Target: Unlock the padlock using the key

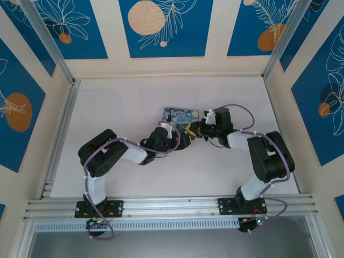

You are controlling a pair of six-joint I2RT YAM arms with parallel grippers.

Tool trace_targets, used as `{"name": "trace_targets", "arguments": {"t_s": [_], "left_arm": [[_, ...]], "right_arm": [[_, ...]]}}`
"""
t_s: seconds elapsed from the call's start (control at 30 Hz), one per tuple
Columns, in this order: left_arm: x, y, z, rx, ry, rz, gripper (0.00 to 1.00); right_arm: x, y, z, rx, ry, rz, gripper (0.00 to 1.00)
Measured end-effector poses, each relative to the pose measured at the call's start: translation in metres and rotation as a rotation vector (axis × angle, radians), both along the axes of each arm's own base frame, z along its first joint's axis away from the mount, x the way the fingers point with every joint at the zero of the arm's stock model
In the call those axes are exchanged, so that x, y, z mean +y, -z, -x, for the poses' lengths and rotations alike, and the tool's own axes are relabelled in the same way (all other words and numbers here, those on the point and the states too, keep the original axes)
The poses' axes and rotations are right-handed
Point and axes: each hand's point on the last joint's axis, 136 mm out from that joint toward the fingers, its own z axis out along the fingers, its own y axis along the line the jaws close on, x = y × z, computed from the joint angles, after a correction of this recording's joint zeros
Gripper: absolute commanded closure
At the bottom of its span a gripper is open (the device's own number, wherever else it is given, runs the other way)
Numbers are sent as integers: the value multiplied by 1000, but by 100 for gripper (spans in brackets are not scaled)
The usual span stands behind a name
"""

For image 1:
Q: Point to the aluminium cross rail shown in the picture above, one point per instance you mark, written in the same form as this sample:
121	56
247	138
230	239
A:
172	205

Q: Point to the grey metal sheet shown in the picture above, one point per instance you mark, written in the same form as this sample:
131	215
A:
172	246

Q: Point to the starry night tin box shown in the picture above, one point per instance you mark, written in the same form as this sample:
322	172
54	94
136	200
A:
181	115

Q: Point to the aluminium side rail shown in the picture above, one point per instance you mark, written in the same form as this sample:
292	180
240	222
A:
64	129
279	113

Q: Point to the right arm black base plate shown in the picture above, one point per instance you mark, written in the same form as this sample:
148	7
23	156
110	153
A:
225	205

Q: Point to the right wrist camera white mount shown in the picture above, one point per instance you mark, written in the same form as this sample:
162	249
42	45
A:
209	115

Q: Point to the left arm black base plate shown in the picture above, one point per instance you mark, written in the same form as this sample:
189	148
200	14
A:
115	208

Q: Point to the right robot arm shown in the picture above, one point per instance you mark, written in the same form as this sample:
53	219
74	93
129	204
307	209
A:
271	158

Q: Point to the blue floral wall panel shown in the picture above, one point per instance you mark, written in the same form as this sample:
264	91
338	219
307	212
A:
317	29
255	29
319	107
80	29
18	107
27	32
166	29

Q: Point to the aluminium corner post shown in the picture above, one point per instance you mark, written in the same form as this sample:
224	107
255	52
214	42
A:
286	37
45	40

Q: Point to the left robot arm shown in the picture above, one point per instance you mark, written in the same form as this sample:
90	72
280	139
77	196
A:
102	156

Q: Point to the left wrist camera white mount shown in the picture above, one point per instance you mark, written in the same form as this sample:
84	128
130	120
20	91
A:
168	129

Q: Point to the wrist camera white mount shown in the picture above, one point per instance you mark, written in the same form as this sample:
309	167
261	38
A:
209	115
168	129

